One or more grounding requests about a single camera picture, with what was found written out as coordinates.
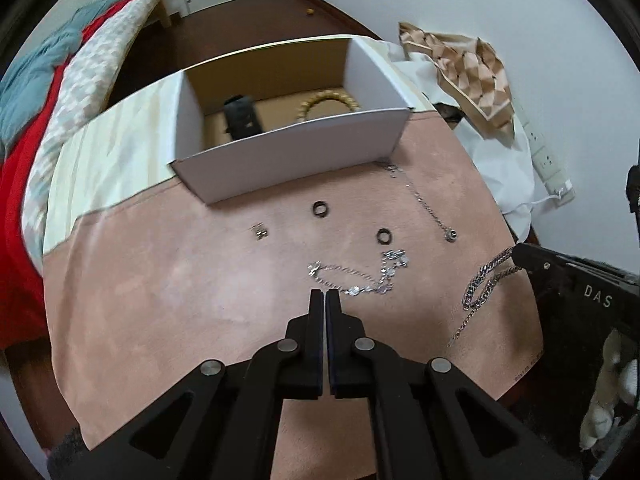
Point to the small silver earrings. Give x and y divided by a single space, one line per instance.
259 231

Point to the teal blanket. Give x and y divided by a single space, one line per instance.
35 75

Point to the cream fuzzy cloth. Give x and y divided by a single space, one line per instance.
607 395

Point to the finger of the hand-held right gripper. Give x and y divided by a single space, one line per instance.
532 257

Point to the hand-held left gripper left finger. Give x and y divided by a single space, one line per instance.
316 312

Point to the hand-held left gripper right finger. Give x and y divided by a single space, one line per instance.
334 312

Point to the white power strip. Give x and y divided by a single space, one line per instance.
547 160

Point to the patterned pillow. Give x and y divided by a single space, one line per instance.
95 65

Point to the white plastic bag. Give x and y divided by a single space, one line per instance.
500 160

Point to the white cardboard box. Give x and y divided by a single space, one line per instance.
300 155

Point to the wooden bed frame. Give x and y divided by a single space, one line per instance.
162 10

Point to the pink suede mat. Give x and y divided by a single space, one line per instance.
175 285

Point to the dark fuzzy cloth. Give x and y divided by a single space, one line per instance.
67 455

